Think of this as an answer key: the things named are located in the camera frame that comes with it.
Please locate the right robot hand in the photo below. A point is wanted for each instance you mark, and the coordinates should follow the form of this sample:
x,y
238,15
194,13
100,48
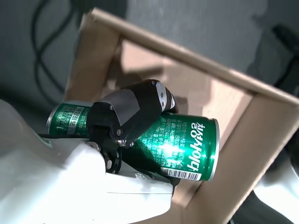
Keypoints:
x,y
46,182

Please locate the green soda can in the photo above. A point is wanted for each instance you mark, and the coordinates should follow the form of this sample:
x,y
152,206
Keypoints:
x,y
184,144

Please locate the brown cardboard box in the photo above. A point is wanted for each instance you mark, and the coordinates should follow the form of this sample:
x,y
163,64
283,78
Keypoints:
x,y
210,81

